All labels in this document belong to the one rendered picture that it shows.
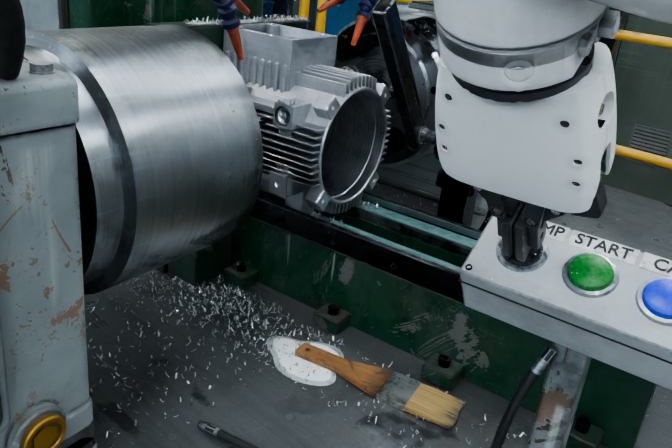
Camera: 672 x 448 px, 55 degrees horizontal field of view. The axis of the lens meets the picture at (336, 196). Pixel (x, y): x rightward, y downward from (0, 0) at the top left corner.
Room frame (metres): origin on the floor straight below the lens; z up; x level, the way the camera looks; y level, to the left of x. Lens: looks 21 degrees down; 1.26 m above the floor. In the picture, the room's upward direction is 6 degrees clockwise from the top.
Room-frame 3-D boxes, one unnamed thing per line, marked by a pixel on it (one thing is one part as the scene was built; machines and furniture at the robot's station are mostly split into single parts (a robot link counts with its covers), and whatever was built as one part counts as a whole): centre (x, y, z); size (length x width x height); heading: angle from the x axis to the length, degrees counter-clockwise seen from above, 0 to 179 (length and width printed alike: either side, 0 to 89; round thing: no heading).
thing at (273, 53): (0.90, 0.10, 1.11); 0.12 x 0.11 x 0.07; 57
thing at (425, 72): (1.15, -0.11, 1.04); 0.41 x 0.25 x 0.25; 147
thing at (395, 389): (0.61, -0.07, 0.80); 0.21 x 0.05 x 0.01; 64
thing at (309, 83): (0.87, 0.07, 1.02); 0.20 x 0.19 x 0.19; 57
